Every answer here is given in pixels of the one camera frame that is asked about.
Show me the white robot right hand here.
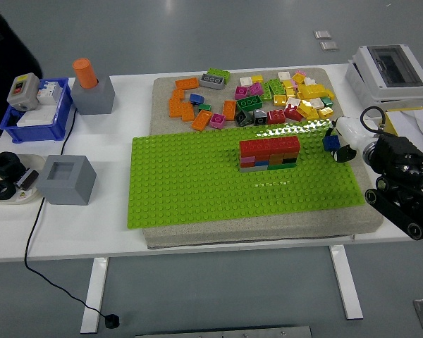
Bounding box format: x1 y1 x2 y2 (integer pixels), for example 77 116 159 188
323 115 377 164

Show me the blue square toy brick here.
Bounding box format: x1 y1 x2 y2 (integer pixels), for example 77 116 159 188
322 134 341 153

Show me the long yellow toy brick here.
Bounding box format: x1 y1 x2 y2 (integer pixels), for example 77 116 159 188
298 84 327 100

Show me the red toy brick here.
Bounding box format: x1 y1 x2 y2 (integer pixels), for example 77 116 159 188
283 106 305 123
266 109 287 125

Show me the light green toy brick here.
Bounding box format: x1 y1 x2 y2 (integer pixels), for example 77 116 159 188
267 78 287 96
260 81 274 103

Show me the black grey sloped toy brick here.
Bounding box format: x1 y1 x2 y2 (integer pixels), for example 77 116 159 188
252 109 269 126

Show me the dark green upturned toy brick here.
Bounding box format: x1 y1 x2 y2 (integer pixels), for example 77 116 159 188
235 96 263 111

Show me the dark grey sloped toy brick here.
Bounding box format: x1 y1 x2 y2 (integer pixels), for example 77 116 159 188
234 109 254 127

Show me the green studded baseplate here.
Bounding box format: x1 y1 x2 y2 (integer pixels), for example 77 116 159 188
126 118 366 230

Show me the person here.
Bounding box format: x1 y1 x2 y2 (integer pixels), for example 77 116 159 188
0 5 44 135

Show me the yellow and white carton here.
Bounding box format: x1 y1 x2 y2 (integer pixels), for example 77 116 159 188
380 106 423 193

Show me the white circuit breaker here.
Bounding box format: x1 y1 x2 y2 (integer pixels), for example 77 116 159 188
37 80 63 106

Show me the orange cylinder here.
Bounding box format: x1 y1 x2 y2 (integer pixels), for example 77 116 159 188
73 58 99 90

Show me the blue plastic bin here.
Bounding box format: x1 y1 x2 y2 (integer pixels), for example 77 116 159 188
0 77 74 144

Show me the grey cube holder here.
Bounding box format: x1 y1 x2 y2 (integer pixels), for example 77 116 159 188
35 154 97 206
71 75 115 115

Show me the large black nut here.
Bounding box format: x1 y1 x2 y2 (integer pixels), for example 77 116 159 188
0 151 24 181

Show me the white oval tray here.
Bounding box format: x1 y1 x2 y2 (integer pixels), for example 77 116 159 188
0 154 47 206

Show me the white table leg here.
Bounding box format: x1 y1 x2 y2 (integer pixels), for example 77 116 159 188
329 245 364 320
80 257 109 334

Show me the grey-brown foam mat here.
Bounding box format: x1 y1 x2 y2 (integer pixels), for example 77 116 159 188
142 66 384 251

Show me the dark brown small module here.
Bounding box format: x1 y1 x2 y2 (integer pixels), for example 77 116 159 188
14 168 40 192

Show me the small black nut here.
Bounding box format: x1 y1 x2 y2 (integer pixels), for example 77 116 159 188
0 180 18 202

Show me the long grey metal plate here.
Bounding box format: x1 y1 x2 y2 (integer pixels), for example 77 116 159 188
135 325 313 338

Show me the black plug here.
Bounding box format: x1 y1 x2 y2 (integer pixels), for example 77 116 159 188
104 313 121 330

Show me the white electrical enclosure box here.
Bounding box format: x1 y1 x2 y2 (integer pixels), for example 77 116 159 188
345 44 423 106

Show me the grey push-button switch box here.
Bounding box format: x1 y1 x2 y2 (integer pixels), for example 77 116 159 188
6 73 41 111

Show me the multicoloured toy brick wall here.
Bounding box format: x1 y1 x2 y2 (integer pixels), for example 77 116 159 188
238 135 301 173

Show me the white wall switch plate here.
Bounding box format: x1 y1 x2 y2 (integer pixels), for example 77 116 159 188
16 107 56 127

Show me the black power cord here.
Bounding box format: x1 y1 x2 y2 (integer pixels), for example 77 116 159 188
23 107 109 320

